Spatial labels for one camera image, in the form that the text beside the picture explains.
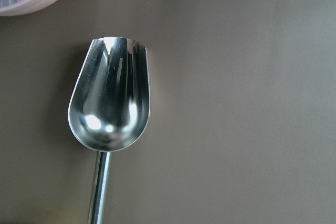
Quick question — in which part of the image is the steel ice scoop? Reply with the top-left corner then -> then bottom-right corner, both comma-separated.
68,37 -> 150,223

